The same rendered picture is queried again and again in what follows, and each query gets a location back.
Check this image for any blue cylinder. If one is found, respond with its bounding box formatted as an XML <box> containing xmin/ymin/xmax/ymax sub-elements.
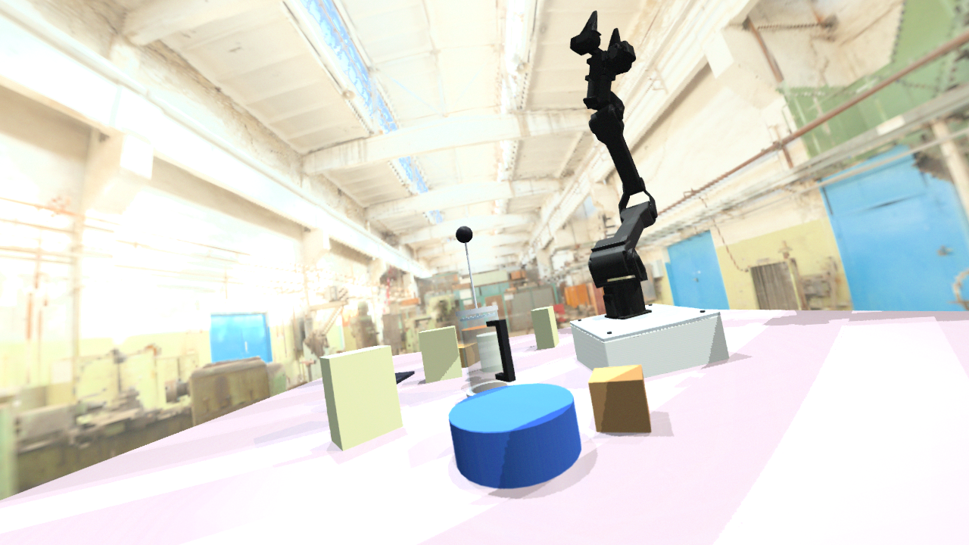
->
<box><xmin>449</xmin><ymin>383</ymin><xmax>581</xmax><ymax>489</ymax></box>

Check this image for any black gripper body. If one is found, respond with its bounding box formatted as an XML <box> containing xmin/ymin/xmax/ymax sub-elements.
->
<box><xmin>570</xmin><ymin>30</ymin><xmax>632</xmax><ymax>83</ymax></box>

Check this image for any brown cube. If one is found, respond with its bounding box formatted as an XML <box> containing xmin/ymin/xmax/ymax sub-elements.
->
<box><xmin>588</xmin><ymin>365</ymin><xmax>652</xmax><ymax>433</ymax></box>

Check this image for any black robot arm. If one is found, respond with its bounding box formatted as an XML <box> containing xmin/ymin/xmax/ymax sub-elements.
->
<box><xmin>583</xmin><ymin>40</ymin><xmax>658</xmax><ymax>320</ymax></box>

